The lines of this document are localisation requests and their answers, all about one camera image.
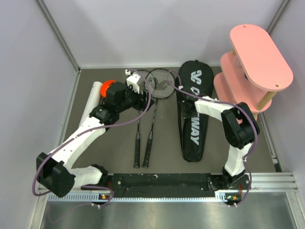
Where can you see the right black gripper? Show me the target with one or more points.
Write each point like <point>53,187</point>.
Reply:
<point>185,115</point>

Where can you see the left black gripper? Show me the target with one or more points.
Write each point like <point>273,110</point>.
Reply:
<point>129,89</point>

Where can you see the black badminton racket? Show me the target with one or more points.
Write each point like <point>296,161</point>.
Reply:
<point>161,89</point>
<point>138,139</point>

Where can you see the black racket bag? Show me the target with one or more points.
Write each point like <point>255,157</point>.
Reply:
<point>196,78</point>

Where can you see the white shuttlecock tube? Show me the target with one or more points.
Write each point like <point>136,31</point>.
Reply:
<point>92,101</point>

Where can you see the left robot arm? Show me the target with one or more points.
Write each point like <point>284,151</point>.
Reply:
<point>54,170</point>

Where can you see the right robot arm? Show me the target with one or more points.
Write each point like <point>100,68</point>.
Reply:
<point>240,128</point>

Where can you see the orange bowl stack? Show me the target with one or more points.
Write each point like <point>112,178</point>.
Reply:
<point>105,86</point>

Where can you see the pink tiered shelf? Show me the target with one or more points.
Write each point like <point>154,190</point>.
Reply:
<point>254,71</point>

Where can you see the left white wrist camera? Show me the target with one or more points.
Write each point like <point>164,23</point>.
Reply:
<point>134,80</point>

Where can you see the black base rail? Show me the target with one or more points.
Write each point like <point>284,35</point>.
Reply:
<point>169,185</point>

